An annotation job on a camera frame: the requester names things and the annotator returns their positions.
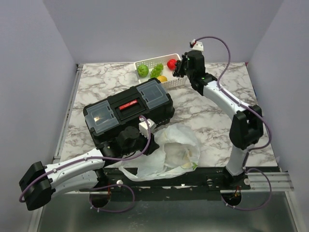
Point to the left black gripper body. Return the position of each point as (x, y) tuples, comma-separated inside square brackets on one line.
[(141, 145)]

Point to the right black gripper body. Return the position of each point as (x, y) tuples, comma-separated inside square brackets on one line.
[(183, 66)]

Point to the yellow fake lemon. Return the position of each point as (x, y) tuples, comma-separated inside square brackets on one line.
[(162, 78)]

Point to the green fake grape bunch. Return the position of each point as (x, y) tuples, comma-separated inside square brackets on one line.
[(157, 70)]

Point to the white lemon print plastic bag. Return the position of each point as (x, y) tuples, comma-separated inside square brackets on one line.
[(178, 153)]

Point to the green fake guava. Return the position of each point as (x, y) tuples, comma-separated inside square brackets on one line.
[(142, 70)]

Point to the dark purple fake grapes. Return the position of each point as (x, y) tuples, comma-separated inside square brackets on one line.
[(179, 69)]

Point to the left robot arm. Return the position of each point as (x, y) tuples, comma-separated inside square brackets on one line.
[(86, 172)]

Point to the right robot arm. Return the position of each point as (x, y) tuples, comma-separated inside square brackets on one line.
[(246, 126)]

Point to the red fake apple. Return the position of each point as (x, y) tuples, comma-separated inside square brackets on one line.
[(171, 64)]

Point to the white perforated plastic basket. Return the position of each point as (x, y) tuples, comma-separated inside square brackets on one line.
[(151, 62)]

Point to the black plastic toolbox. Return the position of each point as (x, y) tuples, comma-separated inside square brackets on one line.
[(107, 118)]

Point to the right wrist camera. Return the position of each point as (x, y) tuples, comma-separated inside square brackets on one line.
[(196, 45)]

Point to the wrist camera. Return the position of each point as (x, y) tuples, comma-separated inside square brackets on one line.
[(146, 127), (196, 45)]

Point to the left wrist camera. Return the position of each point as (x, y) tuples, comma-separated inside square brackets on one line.
[(146, 127)]

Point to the black mounting rail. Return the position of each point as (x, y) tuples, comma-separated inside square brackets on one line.
[(204, 183)]

